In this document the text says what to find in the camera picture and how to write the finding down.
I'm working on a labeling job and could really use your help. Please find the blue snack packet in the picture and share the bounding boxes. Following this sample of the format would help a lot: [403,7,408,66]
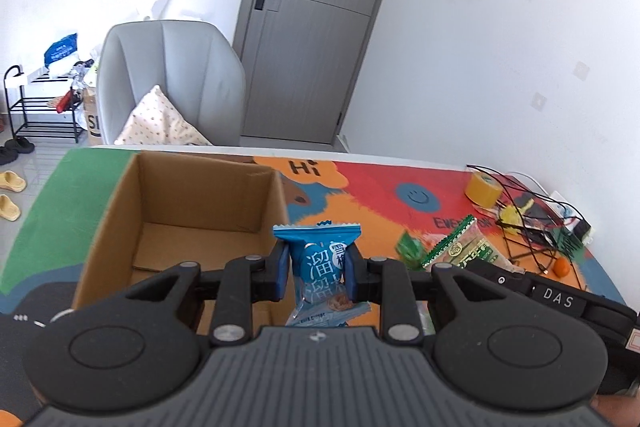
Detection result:
[272,221,371,329]

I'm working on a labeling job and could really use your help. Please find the green striped cracker packet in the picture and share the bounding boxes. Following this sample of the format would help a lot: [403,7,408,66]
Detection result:
[422,216,515,271]

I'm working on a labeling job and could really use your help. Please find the green candy wrapper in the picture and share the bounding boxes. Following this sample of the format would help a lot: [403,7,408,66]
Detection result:
[395,231,426,271]

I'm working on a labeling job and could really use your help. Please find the small orange fruit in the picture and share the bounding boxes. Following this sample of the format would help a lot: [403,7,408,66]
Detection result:
[552,257,572,279]

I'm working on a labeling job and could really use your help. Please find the brown cardboard box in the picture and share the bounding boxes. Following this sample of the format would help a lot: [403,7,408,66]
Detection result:
[73,152,288,309]

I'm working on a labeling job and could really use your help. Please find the yellow tape roll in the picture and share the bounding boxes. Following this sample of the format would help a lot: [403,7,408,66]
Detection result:
[464,172,503,208]

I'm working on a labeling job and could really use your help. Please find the dotted cream cushion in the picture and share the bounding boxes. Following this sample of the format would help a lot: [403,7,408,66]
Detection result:
[114,84,210,146]

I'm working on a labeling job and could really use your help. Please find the grey armchair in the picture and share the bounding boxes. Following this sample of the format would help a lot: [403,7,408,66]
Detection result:
[96,20,246,146]

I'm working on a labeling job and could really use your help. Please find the SF cardboard box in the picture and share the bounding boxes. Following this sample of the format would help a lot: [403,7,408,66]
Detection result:
[82,88,103,146]

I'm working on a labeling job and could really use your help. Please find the yellow slipper near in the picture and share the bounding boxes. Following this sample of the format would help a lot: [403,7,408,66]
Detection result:
[0,194,21,222]

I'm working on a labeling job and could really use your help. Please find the yellow slipper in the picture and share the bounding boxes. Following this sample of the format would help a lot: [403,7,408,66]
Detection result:
[0,170,27,193]
[0,194,21,222]

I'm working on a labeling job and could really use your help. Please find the yellow slipper far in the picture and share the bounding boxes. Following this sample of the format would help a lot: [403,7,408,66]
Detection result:
[0,170,27,193]

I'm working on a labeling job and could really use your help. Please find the black shoe rack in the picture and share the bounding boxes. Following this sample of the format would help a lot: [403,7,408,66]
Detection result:
[2,64,85,144]

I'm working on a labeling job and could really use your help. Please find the black slippers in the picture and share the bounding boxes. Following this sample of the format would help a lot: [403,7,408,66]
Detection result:
[0,136,35,166]

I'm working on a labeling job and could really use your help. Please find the blue plastic bag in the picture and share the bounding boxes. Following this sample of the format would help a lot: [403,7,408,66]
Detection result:
[43,34,77,68]

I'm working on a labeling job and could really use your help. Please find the grey door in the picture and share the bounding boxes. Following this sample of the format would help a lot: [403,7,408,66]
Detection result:
[235,0,381,144]

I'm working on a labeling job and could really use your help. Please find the black wire stand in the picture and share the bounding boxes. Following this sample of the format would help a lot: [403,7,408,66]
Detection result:
[465,165,586,283]

